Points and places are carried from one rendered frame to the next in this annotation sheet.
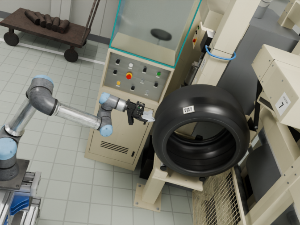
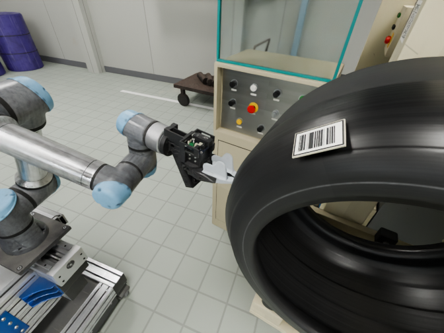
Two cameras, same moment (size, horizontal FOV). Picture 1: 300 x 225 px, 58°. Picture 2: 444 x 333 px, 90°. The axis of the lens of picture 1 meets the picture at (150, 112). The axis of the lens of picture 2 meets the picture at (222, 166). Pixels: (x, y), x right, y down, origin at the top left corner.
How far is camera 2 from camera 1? 1.24 m
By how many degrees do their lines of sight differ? 28
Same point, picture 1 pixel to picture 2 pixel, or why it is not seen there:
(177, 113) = (274, 158)
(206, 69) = (423, 28)
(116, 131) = not seen: hidden behind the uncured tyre
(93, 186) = (210, 266)
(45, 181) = (156, 247)
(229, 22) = not seen: outside the picture
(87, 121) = (59, 168)
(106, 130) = (100, 194)
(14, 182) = (21, 260)
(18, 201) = (36, 288)
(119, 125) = not seen: hidden behind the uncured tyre
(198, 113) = (374, 156)
